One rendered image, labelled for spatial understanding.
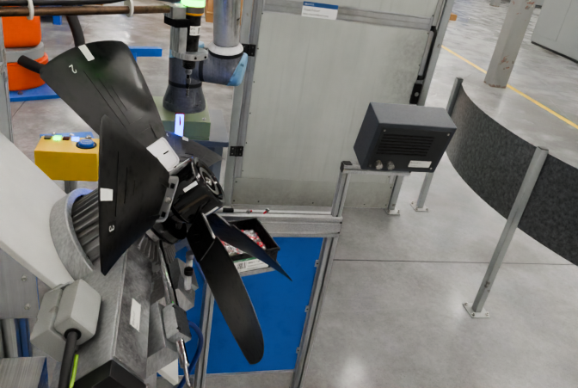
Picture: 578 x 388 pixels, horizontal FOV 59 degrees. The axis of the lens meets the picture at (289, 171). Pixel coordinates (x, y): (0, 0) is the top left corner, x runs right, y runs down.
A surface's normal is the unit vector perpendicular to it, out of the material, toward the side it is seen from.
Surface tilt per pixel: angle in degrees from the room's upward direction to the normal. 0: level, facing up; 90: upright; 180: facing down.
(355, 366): 0
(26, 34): 90
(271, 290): 90
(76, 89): 55
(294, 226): 90
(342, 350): 0
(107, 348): 40
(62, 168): 90
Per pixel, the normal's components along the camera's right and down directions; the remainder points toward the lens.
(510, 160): -0.94, 0.02
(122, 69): 0.69, -0.39
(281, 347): 0.20, 0.47
